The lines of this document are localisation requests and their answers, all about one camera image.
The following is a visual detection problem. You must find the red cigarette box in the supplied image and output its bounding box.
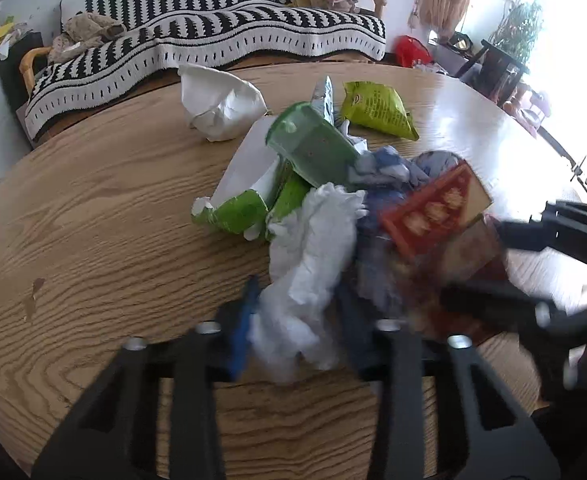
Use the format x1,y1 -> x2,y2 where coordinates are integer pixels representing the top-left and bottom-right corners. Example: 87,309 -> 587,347
382,160 -> 508,308

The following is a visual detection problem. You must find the white tissue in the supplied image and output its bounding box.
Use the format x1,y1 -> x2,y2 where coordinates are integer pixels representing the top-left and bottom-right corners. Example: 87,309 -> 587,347
250,183 -> 368,382

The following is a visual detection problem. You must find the blue white paper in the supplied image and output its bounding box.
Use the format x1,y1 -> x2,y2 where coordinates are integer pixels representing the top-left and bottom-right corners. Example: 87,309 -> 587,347
349,145 -> 461,316

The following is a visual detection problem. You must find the yellow-green snack bag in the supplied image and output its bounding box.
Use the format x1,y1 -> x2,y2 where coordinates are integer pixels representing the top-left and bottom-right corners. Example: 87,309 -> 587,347
341,81 -> 419,141

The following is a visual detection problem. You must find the green white carton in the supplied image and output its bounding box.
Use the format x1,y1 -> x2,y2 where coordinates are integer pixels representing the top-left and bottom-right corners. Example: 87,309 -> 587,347
191,116 -> 311,240

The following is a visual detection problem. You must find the green plastic tray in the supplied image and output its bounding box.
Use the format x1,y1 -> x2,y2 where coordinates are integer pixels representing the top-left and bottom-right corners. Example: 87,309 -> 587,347
265,102 -> 359,188

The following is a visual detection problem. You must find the silver foil wrapper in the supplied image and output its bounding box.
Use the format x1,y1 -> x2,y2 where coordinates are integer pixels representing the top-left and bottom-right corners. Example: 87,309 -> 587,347
311,76 -> 336,125

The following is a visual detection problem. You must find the crushed white paper bowl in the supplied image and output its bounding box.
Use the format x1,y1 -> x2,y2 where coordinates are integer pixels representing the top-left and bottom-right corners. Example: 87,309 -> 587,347
177,64 -> 268,142

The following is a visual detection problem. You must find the black wooden chair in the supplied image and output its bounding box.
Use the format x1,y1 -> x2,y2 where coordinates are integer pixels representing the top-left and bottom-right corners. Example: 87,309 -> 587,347
454,40 -> 529,107

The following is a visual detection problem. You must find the potted green plant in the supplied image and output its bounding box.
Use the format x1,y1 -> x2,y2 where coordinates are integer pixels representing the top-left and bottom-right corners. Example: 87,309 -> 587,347
489,0 -> 543,64

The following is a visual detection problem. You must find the red plastic bag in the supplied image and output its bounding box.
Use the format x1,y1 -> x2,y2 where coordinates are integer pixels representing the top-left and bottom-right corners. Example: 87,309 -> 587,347
393,35 -> 433,68

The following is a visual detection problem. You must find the striped blanket sofa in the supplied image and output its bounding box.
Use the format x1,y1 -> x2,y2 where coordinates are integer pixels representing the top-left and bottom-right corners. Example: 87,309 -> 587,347
24,0 -> 387,142

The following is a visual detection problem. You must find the brown plush toy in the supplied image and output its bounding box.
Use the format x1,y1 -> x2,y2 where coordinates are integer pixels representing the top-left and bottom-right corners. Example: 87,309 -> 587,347
47,12 -> 127,64

